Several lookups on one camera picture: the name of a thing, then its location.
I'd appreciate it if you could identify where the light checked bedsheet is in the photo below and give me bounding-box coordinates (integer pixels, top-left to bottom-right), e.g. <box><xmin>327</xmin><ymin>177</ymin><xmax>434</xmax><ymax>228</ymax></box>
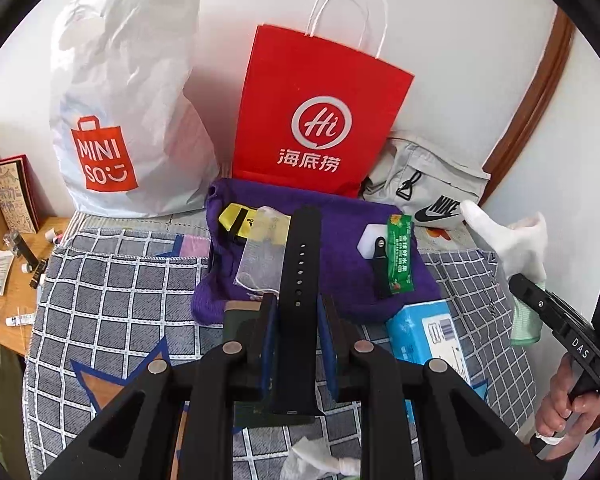
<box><xmin>67</xmin><ymin>210</ymin><xmax>511</xmax><ymax>261</ymax></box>

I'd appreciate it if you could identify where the translucent plastic bag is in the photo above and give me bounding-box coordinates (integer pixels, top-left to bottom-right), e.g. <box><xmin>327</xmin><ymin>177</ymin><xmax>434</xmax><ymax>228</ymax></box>
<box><xmin>234</xmin><ymin>206</ymin><xmax>290</xmax><ymax>295</ymax></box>

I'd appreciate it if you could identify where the long black watch strap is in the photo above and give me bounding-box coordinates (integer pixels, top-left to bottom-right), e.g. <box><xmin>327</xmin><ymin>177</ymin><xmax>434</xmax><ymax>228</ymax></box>
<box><xmin>267</xmin><ymin>206</ymin><xmax>326</xmax><ymax>416</ymax></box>

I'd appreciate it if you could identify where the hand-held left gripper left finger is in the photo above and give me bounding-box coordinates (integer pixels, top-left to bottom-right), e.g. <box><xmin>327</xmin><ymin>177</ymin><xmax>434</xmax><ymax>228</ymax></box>
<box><xmin>40</xmin><ymin>292</ymin><xmax>281</xmax><ymax>480</ymax></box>

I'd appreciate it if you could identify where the white crumpled wrapper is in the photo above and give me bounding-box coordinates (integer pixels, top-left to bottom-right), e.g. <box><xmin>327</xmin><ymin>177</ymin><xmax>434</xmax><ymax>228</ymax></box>
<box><xmin>280</xmin><ymin>436</ymin><xmax>363</xmax><ymax>480</ymax></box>

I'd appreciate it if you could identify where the grey checked star blanket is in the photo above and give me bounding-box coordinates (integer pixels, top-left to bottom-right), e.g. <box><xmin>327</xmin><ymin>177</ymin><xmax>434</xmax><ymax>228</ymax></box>
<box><xmin>22</xmin><ymin>227</ymin><xmax>536</xmax><ymax>480</ymax></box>

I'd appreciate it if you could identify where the yellow mini duffel pouch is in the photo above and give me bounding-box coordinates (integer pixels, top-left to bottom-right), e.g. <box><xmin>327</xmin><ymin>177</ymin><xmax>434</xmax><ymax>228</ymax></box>
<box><xmin>219</xmin><ymin>203</ymin><xmax>288</xmax><ymax>246</ymax></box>

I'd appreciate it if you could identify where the dark lipstick tube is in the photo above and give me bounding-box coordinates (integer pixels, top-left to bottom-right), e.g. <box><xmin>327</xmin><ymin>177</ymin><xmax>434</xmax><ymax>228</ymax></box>
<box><xmin>29</xmin><ymin>259</ymin><xmax>49</xmax><ymax>289</ymax></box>

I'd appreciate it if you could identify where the short black watch strap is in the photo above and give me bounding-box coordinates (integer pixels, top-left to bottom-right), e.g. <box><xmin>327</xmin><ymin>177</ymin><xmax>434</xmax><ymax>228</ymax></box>
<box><xmin>373</xmin><ymin>237</ymin><xmax>390</xmax><ymax>299</ymax></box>

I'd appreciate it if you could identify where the red paper bag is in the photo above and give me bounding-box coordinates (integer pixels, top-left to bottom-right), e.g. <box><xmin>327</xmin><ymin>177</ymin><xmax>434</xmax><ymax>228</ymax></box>
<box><xmin>231</xmin><ymin>0</ymin><xmax>415</xmax><ymax>198</ymax></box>

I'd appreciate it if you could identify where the black cosmetic tube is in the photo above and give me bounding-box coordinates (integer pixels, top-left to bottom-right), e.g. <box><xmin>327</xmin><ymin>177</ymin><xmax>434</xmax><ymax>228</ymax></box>
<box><xmin>5</xmin><ymin>232</ymin><xmax>39</xmax><ymax>267</ymax></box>

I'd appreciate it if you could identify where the wooden nightstand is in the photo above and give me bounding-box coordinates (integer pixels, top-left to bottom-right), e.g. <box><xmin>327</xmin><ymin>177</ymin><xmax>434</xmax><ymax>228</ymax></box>
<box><xmin>0</xmin><ymin>212</ymin><xmax>74</xmax><ymax>357</ymax></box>

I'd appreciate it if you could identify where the brown wooden door frame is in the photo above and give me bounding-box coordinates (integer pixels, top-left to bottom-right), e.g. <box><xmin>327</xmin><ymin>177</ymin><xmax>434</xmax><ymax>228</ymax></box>
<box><xmin>480</xmin><ymin>7</ymin><xmax>576</xmax><ymax>206</ymax></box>

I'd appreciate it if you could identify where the purple towel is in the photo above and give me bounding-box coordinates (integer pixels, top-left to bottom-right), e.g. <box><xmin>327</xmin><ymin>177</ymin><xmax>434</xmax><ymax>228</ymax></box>
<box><xmin>191</xmin><ymin>177</ymin><xmax>442</xmax><ymax>326</ymax></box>

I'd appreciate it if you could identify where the grey sports bag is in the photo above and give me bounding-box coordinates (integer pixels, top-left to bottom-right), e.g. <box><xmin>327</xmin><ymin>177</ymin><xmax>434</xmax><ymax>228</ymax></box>
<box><xmin>362</xmin><ymin>130</ymin><xmax>492</xmax><ymax>228</ymax></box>

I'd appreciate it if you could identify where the white plastic shopping bag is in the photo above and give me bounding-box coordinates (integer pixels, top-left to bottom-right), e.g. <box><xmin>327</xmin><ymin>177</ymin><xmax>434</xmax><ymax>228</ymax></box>
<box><xmin>49</xmin><ymin>0</ymin><xmax>221</xmax><ymax>218</ymax></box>

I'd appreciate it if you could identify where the white cotton glove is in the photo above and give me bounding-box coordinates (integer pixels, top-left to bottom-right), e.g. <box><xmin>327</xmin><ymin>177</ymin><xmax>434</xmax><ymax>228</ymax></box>
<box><xmin>460</xmin><ymin>200</ymin><xmax>548</xmax><ymax>286</ymax></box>

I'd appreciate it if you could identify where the white sponge block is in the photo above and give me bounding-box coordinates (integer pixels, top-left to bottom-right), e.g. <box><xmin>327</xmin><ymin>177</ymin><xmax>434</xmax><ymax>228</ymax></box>
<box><xmin>356</xmin><ymin>223</ymin><xmax>396</xmax><ymax>260</ymax></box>

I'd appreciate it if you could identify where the person's right hand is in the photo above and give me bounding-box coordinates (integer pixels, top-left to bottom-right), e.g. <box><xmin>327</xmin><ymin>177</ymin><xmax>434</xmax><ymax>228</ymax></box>
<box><xmin>536</xmin><ymin>360</ymin><xmax>600</xmax><ymax>436</ymax></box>

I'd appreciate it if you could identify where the dark green tin box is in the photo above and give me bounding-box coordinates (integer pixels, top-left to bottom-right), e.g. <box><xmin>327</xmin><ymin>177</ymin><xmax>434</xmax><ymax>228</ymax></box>
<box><xmin>222</xmin><ymin>300</ymin><xmax>281</xmax><ymax>428</ymax></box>

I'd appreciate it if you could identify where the blue tissue pack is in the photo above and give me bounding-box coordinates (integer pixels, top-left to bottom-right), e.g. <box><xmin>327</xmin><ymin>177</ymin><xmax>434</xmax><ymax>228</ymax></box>
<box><xmin>385</xmin><ymin>300</ymin><xmax>473</xmax><ymax>381</ymax></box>

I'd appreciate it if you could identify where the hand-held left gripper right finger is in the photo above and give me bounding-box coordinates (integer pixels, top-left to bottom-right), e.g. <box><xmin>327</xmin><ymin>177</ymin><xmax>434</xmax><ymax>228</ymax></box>
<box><xmin>317</xmin><ymin>292</ymin><xmax>548</xmax><ymax>480</ymax></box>

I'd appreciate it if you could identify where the doodle cover notebook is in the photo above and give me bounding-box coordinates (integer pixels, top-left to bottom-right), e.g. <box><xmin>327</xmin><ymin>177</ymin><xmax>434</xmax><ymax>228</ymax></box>
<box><xmin>0</xmin><ymin>160</ymin><xmax>38</xmax><ymax>235</ymax></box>

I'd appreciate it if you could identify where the red book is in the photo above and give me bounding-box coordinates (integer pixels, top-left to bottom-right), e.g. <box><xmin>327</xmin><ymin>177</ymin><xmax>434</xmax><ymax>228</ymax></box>
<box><xmin>0</xmin><ymin>154</ymin><xmax>42</xmax><ymax>231</ymax></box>

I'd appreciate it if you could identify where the green sachet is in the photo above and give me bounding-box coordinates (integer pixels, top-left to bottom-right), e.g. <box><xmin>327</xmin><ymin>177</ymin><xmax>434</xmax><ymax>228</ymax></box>
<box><xmin>387</xmin><ymin>214</ymin><xmax>417</xmax><ymax>293</ymax></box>

